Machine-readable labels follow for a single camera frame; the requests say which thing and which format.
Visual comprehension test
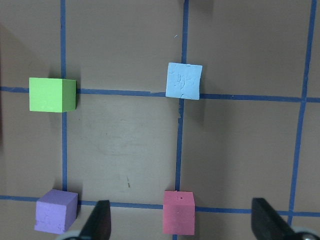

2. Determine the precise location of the green foam block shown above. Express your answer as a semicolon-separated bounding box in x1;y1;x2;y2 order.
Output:
29;77;77;113

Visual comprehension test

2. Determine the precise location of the purple block near left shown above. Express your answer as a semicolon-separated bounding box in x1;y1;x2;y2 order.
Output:
34;189;78;235

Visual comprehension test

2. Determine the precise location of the dark pink block near left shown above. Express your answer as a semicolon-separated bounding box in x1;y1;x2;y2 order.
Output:
162;191;196;236

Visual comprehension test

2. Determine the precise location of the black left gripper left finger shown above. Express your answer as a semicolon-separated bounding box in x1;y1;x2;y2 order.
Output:
79;200;111;240

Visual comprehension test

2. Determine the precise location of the light blue block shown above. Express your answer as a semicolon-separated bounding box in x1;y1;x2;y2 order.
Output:
165;62;203;100

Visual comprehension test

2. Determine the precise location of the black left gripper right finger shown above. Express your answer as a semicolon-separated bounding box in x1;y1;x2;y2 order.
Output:
251;198;295;240

